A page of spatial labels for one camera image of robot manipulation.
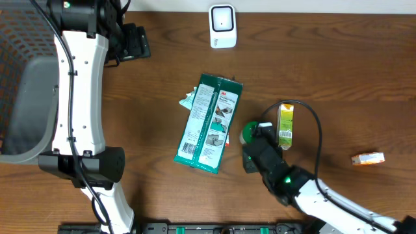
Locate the green lid white jar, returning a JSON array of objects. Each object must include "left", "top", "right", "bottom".
[{"left": 239, "top": 121, "right": 258, "bottom": 145}]

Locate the green tea carton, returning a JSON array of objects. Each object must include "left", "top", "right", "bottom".
[{"left": 277, "top": 104, "right": 294, "bottom": 150}]

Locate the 3M gloves package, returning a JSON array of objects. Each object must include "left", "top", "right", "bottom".
[{"left": 174, "top": 74, "right": 243, "bottom": 174}]

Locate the light green tissue pack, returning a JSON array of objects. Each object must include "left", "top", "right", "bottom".
[{"left": 179, "top": 87, "right": 197, "bottom": 110}]

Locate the small orange box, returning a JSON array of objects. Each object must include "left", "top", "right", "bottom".
[{"left": 351, "top": 152, "right": 385, "bottom": 166}]

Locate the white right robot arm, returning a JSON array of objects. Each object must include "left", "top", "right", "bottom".
[{"left": 240, "top": 122, "right": 415, "bottom": 233}]

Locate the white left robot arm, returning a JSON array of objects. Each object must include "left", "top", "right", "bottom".
[{"left": 38, "top": 0, "right": 151, "bottom": 233}]

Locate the white barcode scanner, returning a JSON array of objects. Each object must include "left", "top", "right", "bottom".
[{"left": 209, "top": 4, "right": 237, "bottom": 49}]

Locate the grey plastic basket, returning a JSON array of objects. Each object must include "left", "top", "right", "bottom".
[{"left": 1, "top": 1, "right": 59, "bottom": 164}]

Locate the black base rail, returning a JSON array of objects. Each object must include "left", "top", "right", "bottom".
[{"left": 58, "top": 222, "right": 316, "bottom": 234}]

